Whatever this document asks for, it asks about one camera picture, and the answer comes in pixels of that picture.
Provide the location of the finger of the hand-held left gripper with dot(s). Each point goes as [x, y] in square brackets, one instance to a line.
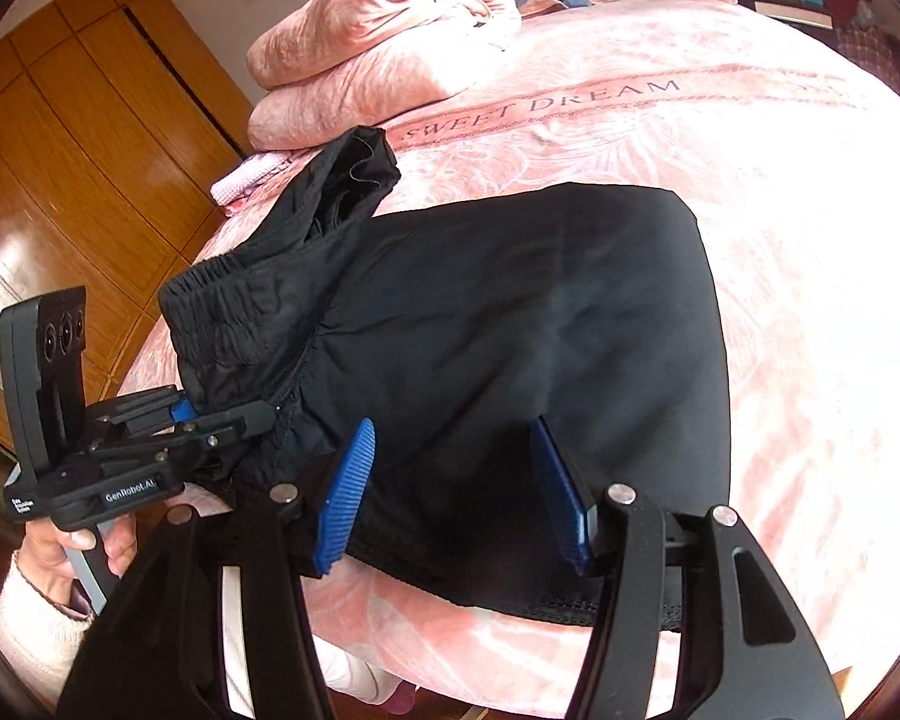
[182, 412]
[225, 427]

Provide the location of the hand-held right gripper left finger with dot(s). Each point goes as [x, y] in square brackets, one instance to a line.
[345, 502]

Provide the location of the small white pink towel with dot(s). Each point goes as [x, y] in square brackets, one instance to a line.
[247, 180]

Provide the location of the plaid cloth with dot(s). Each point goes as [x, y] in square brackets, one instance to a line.
[874, 52]

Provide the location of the black pants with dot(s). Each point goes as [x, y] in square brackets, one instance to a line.
[510, 360]

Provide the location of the person's left forearm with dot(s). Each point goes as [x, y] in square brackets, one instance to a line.
[30, 630]

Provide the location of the wooden wardrobe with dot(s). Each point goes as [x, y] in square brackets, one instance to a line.
[82, 165]

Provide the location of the purple slipper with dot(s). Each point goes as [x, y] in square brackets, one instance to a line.
[396, 701]

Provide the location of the dark nightstand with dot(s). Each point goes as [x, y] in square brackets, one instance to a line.
[787, 7]

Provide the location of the pink bed with blanket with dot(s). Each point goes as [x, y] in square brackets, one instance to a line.
[795, 277]

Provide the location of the person's left leg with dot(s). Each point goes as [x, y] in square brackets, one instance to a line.
[352, 671]

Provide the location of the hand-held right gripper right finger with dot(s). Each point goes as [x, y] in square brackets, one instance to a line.
[562, 495]

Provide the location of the folded pink quilt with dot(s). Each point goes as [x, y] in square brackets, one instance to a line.
[390, 45]

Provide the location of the person's left hand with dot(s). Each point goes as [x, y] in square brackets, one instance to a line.
[49, 562]

